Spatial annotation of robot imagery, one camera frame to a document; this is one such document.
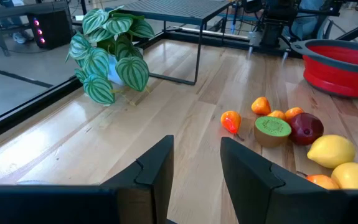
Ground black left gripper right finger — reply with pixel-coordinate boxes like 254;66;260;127
220;136;341;224

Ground green-faced kiwi half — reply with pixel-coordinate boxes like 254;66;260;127
253;116;292;149

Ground striped-leaf plant in white pot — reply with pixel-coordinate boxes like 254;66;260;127
65;5;156;106

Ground small orange-red toy pear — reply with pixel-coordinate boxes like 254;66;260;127
220;110;245;141

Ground small orange toy fruit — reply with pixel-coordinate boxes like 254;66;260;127
251;96;272;116
267;110;287;121
296;170;341;190
284;106;305;122

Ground black perforated metal stand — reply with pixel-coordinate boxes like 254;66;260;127
105;0;234;86

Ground black computer tower pink lights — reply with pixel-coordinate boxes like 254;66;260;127
26;9;73;50

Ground person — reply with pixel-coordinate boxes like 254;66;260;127
0;0;35;44
283;0;335;40

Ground dark red toy apple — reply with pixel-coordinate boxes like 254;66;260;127
288;112;324;146

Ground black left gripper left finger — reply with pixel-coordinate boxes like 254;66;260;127
100;134;175;224

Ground red collapsible bowl grey rim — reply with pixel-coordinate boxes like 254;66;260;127
290;39;358;99

